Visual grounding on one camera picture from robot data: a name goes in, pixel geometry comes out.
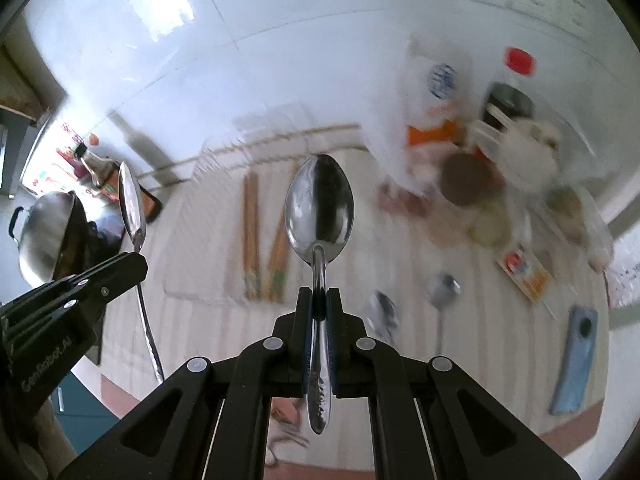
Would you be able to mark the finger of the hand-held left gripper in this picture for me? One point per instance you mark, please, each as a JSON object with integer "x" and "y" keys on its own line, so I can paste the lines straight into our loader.
{"x": 60, "y": 312}
{"x": 120, "y": 272}

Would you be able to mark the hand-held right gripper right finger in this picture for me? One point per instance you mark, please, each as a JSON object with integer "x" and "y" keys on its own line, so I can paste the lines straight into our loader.
{"x": 336, "y": 320}

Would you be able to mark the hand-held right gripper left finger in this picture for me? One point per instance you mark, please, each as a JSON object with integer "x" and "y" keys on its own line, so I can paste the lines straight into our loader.
{"x": 302, "y": 320}

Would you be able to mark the stainless steel spoon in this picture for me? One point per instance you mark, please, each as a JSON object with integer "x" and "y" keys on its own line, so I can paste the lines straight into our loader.
{"x": 384, "y": 310}
{"x": 444, "y": 290}
{"x": 320, "y": 200}
{"x": 131, "y": 200}

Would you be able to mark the clear plastic tray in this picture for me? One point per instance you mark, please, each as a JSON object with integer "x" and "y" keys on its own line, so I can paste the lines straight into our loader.
{"x": 210, "y": 260}

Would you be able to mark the set of wooden chopsticks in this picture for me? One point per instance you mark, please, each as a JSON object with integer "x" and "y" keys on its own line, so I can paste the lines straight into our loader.
{"x": 250, "y": 230}

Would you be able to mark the person's left forearm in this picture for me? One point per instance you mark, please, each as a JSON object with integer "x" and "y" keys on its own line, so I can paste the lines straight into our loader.
{"x": 50, "y": 435}

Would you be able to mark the teal base cabinet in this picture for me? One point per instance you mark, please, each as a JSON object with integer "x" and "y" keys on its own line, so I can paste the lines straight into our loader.
{"x": 80, "y": 400}

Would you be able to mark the stainless steel wok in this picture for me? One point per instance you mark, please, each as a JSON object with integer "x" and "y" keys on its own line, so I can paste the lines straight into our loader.
{"x": 45, "y": 230}

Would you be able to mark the striped cat print tablecloth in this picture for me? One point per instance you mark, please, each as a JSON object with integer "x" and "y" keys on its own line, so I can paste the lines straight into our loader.
{"x": 200, "y": 335}

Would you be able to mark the soy sauce bottle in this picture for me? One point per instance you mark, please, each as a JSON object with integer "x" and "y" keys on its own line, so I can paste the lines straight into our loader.
{"x": 97, "y": 172}

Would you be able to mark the pink food packet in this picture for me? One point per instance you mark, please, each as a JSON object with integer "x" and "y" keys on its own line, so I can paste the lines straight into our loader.
{"x": 400, "y": 202}

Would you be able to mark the spice jar with brown lid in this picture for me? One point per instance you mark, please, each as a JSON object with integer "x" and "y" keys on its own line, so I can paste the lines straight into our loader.
{"x": 467, "y": 177}

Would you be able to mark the small colourful cardboard box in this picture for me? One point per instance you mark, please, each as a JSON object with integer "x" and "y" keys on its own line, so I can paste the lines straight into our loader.
{"x": 525, "y": 270}

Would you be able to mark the range hood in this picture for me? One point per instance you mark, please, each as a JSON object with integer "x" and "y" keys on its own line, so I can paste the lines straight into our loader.
{"x": 20, "y": 90}

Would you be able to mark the white and orange salt bag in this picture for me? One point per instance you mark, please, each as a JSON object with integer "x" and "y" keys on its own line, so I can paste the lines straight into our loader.
{"x": 435, "y": 132}

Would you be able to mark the blue smartphone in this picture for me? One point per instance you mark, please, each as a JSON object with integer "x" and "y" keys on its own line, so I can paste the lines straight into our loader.
{"x": 575, "y": 360}

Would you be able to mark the oil bottle with white lid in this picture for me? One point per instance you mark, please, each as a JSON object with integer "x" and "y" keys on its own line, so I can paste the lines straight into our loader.
{"x": 525, "y": 155}

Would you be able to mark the clear plastic bag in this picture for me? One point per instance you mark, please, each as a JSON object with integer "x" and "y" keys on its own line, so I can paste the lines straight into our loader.
{"x": 570, "y": 205}

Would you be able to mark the dark bottle with red cap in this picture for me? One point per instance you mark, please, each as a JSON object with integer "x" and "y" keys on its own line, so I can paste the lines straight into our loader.
{"x": 507, "y": 100}

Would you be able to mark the patterned glass sliding door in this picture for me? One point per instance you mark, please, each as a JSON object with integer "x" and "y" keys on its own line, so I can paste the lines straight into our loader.
{"x": 625, "y": 285}

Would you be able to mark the colourful wall sticker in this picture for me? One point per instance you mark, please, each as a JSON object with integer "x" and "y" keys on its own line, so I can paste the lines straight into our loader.
{"x": 65, "y": 155}

